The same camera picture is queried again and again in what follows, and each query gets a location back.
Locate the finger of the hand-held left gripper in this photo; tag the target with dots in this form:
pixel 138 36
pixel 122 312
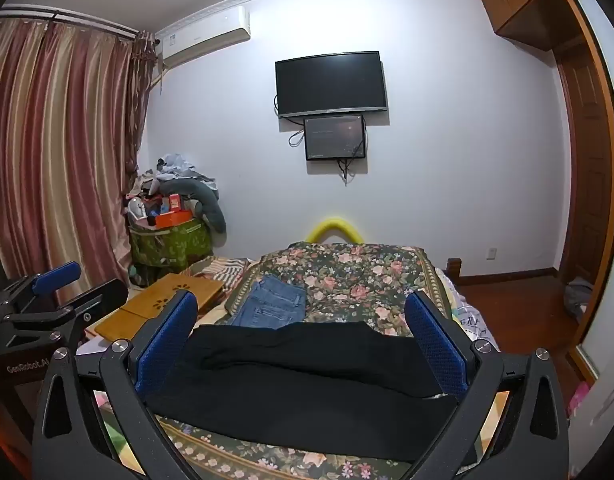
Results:
pixel 57 277
pixel 99 294

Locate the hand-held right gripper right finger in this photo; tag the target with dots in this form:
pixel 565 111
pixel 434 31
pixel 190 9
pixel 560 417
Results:
pixel 433 347

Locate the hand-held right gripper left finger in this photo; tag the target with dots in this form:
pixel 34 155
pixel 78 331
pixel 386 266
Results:
pixel 167 342

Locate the black pants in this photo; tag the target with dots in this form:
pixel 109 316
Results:
pixel 297 365

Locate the cartoon printed bedsheet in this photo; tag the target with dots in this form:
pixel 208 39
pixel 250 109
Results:
pixel 469 315

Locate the wooden lap table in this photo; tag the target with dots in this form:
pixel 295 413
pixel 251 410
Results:
pixel 187 290

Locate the green patterned storage bag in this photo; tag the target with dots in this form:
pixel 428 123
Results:
pixel 169 245

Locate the striped cloth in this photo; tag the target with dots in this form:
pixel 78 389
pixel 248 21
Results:
pixel 227 270

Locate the floral blanket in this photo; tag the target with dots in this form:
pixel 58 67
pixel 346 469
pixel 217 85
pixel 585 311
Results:
pixel 357 280

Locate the orange box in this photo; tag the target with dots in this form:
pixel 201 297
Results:
pixel 173 217

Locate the blue jeans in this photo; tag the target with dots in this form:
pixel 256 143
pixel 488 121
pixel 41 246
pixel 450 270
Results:
pixel 269 305

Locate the striped red curtain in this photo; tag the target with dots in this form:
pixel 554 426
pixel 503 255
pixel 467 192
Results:
pixel 62 150

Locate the pile of clothes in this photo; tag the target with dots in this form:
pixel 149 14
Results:
pixel 174 172

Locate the grey long pillow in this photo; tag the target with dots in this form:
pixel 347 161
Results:
pixel 209 202

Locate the yellow foam tube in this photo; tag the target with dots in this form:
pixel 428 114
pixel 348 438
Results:
pixel 336 227

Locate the grey cloth on floor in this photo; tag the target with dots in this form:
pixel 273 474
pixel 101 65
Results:
pixel 579 297

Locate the pink slipper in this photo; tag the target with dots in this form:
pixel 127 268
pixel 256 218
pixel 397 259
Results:
pixel 579 400

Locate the wooden door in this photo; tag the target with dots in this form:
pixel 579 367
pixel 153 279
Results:
pixel 589 160

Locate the white air conditioner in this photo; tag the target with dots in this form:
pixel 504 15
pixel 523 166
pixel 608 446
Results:
pixel 204 35

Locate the wooden bed post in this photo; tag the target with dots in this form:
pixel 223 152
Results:
pixel 453 266

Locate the white wall socket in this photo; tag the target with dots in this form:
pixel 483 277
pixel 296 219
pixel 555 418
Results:
pixel 491 254

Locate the small black wall monitor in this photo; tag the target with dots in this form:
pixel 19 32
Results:
pixel 334 137

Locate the black wall television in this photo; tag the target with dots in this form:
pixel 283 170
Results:
pixel 331 84

